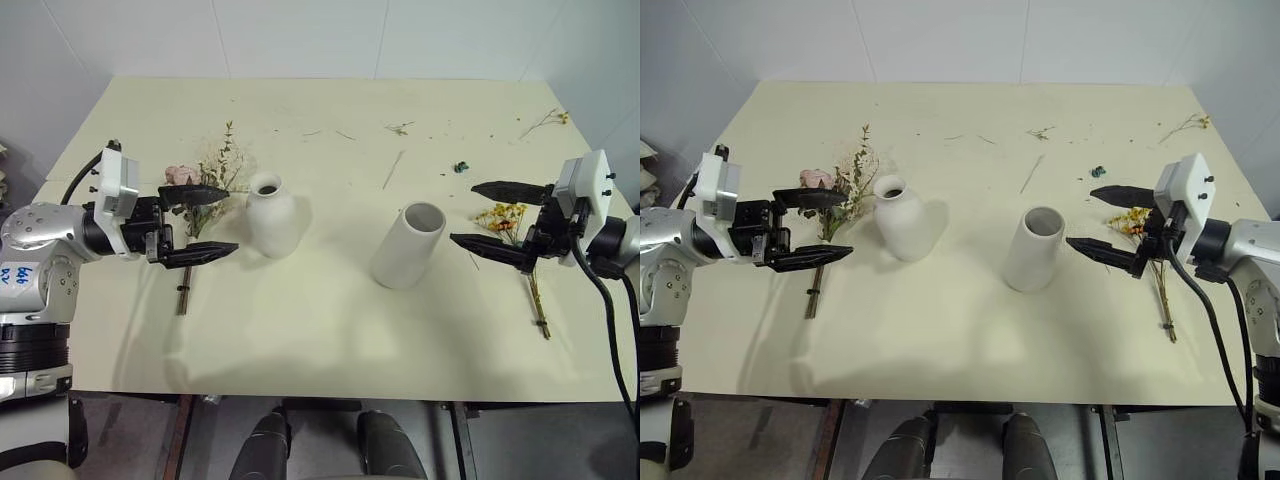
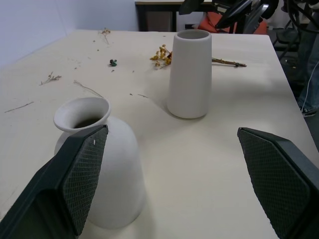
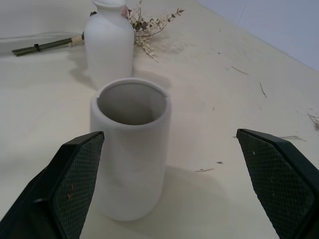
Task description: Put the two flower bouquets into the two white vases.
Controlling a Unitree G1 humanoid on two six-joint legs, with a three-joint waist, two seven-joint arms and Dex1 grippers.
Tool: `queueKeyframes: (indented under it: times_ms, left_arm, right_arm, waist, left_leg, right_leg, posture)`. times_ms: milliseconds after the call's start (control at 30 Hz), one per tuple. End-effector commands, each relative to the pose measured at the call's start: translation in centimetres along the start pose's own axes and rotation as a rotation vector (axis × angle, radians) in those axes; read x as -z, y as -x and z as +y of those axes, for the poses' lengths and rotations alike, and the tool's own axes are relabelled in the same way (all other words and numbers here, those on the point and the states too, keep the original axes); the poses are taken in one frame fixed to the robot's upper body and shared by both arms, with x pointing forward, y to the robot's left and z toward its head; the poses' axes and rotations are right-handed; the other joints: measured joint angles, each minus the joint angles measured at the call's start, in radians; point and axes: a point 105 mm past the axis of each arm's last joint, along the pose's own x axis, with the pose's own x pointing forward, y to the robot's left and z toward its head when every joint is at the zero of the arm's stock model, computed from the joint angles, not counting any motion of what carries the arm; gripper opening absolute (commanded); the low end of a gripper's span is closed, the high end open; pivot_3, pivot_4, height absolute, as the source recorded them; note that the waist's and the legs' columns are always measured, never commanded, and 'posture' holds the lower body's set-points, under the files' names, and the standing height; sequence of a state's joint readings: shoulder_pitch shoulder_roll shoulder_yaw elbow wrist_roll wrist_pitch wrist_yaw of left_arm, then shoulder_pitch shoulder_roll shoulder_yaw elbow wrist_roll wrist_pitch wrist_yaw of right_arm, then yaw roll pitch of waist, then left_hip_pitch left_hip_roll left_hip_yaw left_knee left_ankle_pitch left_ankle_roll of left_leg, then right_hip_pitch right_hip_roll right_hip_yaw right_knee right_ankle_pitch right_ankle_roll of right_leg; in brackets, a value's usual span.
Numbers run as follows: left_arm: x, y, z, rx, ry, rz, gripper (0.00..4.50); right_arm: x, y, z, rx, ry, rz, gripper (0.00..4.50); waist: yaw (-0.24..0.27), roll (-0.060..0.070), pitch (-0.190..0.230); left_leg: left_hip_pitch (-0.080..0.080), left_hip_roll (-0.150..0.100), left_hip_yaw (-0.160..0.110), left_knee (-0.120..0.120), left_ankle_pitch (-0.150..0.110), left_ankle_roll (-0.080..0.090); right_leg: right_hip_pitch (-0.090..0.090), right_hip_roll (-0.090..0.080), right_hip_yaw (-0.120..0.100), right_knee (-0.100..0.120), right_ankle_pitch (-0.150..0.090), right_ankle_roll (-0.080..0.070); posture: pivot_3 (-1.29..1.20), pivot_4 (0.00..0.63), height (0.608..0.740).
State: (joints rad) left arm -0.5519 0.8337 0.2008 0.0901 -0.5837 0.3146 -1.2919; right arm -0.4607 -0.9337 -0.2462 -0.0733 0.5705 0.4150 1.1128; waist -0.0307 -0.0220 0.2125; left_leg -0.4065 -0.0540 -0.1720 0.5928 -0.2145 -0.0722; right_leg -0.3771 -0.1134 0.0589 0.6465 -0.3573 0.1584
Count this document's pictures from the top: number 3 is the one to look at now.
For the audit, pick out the dried flower bouquet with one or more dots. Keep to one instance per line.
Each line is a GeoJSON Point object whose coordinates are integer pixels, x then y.
{"type": "Point", "coordinates": [147, 27]}

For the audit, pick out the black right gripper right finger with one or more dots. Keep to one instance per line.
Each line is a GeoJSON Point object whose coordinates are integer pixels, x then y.
{"type": "Point", "coordinates": [281, 184]}

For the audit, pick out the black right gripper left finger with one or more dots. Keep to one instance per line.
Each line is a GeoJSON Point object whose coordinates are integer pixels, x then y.
{"type": "Point", "coordinates": [62, 189]}

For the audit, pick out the white bottle-shaped ceramic vase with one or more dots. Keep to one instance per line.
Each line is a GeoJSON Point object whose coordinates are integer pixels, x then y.
{"type": "Point", "coordinates": [109, 44]}

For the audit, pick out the white cylindrical ceramic vase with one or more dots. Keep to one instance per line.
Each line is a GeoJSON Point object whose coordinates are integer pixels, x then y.
{"type": "Point", "coordinates": [132, 159]}

